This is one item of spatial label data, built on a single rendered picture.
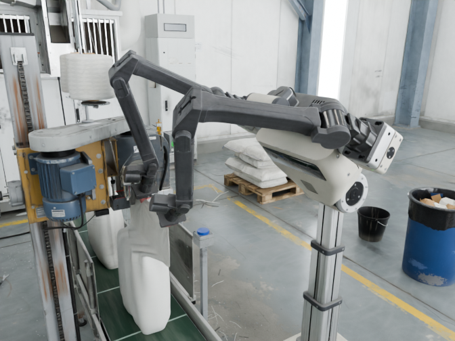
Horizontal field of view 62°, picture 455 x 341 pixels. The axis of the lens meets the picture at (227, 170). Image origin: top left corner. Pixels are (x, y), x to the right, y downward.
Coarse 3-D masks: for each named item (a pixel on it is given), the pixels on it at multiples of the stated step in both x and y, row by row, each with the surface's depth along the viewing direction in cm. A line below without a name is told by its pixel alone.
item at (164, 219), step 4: (156, 212) 138; (168, 212) 134; (160, 216) 138; (164, 216) 138; (168, 216) 136; (172, 216) 134; (184, 216) 141; (160, 220) 137; (164, 220) 138; (168, 220) 138; (172, 220) 137; (176, 220) 138; (180, 220) 140; (184, 220) 141; (160, 224) 136; (164, 224) 137; (168, 224) 138
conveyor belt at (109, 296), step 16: (80, 224) 299; (96, 256) 253; (96, 272) 235; (112, 272) 235; (112, 288) 219; (112, 304) 205; (176, 304) 206; (112, 320) 193; (128, 320) 194; (176, 320) 194; (112, 336) 182; (128, 336) 183; (144, 336) 183; (160, 336) 183; (176, 336) 183; (192, 336) 183
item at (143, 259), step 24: (144, 216) 170; (120, 240) 190; (144, 240) 174; (168, 240) 147; (120, 264) 193; (144, 264) 170; (168, 264) 151; (120, 288) 205; (144, 288) 173; (168, 288) 180; (144, 312) 177; (168, 312) 184
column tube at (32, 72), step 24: (0, 48) 138; (24, 72) 143; (24, 96) 145; (24, 120) 147; (24, 144) 150; (48, 264) 167; (48, 288) 170; (48, 312) 173; (72, 312) 179; (48, 336) 176; (72, 336) 183
